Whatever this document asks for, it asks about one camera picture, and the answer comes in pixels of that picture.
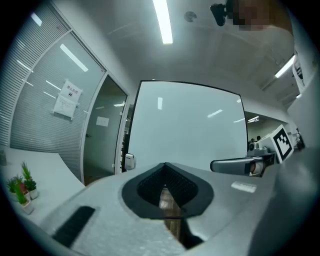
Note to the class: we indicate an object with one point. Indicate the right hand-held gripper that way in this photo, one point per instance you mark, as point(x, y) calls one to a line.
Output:
point(282, 145)

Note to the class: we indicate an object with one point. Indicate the translucent plastic waste bin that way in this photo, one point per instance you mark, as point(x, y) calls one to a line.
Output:
point(130, 161)

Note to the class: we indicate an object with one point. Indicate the round ceiling smoke detector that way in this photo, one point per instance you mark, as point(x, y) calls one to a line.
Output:
point(190, 16)

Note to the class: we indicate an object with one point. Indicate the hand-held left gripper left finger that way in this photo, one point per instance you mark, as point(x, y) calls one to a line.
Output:
point(105, 225)

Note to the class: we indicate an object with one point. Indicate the small green potted plant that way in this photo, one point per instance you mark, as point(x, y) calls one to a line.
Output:
point(23, 200)
point(28, 180)
point(11, 186)

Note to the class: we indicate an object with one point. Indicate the small white door sign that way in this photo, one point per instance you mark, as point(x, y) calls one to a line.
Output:
point(102, 121)

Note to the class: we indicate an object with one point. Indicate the person's head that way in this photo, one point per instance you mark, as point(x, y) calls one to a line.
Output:
point(250, 15)

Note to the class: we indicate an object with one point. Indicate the frosted glass door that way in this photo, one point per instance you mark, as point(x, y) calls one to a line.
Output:
point(105, 140)

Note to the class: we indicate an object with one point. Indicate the white wall document holder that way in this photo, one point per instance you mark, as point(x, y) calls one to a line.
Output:
point(66, 100)

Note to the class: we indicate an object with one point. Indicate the short ceiling light panel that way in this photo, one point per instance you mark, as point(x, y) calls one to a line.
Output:
point(285, 67)

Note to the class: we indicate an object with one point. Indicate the small red potted plant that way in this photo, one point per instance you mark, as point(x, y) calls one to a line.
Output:
point(22, 187)

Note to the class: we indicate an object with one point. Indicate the black head-worn camera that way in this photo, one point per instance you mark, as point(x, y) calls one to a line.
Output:
point(220, 13)

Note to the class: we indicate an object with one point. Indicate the long ceiling light bar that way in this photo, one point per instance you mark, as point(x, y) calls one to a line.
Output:
point(163, 22)

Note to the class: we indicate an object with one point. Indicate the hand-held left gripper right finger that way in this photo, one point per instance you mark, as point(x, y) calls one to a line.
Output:
point(225, 200)

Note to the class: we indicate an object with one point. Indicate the white table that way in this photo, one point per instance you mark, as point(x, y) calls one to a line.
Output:
point(50, 170)

